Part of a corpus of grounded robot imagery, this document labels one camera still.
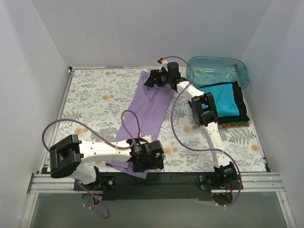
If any purple t shirt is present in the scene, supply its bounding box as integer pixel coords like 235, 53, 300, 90
105, 70, 176, 180

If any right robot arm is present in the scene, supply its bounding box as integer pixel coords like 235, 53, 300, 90
144, 58, 237, 189

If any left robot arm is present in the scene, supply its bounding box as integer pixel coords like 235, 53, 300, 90
49, 134, 164, 190

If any teal plastic bin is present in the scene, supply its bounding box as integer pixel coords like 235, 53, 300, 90
185, 57, 249, 89

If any teal folded t shirt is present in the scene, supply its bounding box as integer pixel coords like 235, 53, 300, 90
199, 83, 239, 118

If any floral table mat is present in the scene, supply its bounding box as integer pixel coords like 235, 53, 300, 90
55, 68, 266, 172

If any green folded t shirt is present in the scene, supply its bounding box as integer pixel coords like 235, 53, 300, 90
219, 121, 250, 128

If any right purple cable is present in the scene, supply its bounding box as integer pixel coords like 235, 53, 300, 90
157, 56, 244, 208

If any purple cable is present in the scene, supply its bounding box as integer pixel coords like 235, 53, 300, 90
42, 110, 143, 220
157, 56, 244, 208

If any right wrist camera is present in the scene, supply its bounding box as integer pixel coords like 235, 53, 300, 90
157, 57, 168, 72

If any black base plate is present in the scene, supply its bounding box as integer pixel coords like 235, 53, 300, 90
73, 172, 245, 201

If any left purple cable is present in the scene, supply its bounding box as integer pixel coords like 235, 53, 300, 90
42, 110, 143, 220

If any aluminium frame rail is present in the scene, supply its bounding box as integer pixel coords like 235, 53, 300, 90
28, 172, 285, 193

